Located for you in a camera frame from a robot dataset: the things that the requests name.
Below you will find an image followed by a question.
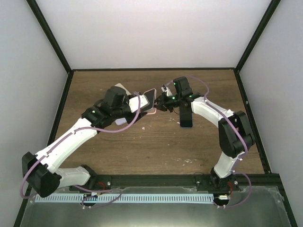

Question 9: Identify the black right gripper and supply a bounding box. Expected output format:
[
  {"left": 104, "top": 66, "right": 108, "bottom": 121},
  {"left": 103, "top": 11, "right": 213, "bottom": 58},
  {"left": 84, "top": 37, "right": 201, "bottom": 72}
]
[{"left": 150, "top": 92, "right": 182, "bottom": 113}]

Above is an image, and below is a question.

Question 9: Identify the pink phone case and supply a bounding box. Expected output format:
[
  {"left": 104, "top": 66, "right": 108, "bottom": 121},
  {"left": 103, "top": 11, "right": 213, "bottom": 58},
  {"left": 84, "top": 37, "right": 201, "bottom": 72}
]
[{"left": 143, "top": 93, "right": 157, "bottom": 115}]

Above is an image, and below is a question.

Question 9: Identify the blue smartphone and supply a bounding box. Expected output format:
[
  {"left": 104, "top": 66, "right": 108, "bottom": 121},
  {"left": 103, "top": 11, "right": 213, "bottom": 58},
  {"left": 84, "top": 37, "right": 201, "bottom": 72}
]
[{"left": 179, "top": 105, "right": 193, "bottom": 128}]

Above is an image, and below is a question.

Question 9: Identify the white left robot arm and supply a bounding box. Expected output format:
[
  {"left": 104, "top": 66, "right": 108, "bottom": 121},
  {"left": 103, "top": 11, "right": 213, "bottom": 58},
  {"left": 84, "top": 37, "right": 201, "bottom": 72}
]
[{"left": 21, "top": 86, "right": 148, "bottom": 198}]

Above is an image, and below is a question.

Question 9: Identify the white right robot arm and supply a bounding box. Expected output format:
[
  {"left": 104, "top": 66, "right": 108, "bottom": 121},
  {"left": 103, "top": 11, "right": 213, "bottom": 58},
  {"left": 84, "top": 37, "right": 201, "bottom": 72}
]
[{"left": 155, "top": 77, "right": 256, "bottom": 191}]

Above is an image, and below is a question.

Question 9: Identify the lavender phone case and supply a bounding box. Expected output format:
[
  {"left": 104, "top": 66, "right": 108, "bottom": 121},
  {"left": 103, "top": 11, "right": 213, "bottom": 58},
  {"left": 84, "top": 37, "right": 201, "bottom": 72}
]
[{"left": 115, "top": 118, "right": 128, "bottom": 126}]

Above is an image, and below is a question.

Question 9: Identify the cream phone case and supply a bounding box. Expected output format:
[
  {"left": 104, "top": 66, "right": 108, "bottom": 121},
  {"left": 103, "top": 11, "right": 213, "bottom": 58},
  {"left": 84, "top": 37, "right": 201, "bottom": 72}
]
[{"left": 115, "top": 83, "right": 131, "bottom": 96}]

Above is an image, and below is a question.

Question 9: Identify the light blue slotted strip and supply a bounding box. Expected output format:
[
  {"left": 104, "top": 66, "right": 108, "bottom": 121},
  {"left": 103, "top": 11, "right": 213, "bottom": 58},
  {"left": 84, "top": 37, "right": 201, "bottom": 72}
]
[{"left": 35, "top": 193, "right": 214, "bottom": 204}]

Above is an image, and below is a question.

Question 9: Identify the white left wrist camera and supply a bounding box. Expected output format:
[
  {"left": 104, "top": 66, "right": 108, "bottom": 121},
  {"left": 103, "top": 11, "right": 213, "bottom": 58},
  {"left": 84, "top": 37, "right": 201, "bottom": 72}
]
[{"left": 128, "top": 95, "right": 149, "bottom": 113}]

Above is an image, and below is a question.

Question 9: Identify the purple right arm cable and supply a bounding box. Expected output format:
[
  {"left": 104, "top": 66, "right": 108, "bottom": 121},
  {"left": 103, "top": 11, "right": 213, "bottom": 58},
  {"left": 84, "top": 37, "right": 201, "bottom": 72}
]
[{"left": 165, "top": 75, "right": 252, "bottom": 209}]

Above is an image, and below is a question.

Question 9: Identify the black frame rail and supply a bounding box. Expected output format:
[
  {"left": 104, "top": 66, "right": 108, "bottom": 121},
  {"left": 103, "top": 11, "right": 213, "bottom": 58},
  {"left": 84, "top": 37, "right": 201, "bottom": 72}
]
[{"left": 30, "top": 174, "right": 281, "bottom": 190}]

